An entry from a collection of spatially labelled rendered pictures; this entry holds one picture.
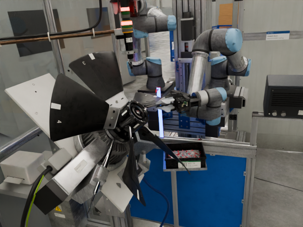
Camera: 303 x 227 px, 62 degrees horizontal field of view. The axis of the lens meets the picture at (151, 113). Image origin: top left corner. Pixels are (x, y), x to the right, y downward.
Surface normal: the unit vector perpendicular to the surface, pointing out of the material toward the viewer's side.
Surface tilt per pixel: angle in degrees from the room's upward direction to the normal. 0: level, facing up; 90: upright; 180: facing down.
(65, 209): 90
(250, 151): 90
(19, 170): 90
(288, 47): 90
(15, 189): 0
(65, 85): 69
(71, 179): 50
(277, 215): 0
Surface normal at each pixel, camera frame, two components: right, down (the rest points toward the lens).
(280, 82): -0.16, -0.79
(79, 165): 0.67, -0.55
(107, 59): 0.29, -0.47
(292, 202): -0.08, -0.92
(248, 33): -0.32, 0.39
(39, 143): 0.95, 0.05
